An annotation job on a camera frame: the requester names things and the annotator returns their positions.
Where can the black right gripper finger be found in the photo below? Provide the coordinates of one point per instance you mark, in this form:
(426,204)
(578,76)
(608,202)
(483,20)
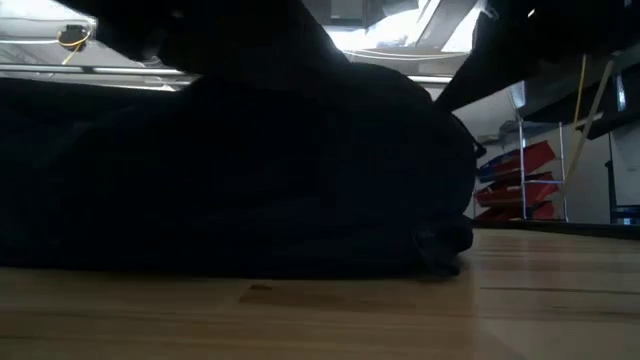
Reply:
(480,80)

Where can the navy blue backpack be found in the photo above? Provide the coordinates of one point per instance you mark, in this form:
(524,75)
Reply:
(225,175)

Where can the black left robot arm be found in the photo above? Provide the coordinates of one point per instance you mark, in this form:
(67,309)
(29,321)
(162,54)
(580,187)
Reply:
(125,25)

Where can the orange slanted pole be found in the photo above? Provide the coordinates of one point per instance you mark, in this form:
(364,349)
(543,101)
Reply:
(580,90)

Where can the red storage bin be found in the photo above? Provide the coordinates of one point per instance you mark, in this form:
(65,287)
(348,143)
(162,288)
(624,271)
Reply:
(530,157)
(505,195)
(547,211)

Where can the metal shelf rack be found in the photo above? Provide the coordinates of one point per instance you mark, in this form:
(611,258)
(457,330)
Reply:
(521,165)

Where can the white slanted pole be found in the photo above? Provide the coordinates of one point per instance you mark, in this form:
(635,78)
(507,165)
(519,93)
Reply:
(590,125)

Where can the long ceiling light strip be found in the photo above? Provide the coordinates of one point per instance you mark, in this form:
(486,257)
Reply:
(125,71)

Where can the black metal stand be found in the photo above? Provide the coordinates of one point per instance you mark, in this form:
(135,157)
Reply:
(611,175)

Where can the black aluminium table frame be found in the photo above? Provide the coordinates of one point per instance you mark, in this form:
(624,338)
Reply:
(575,229)

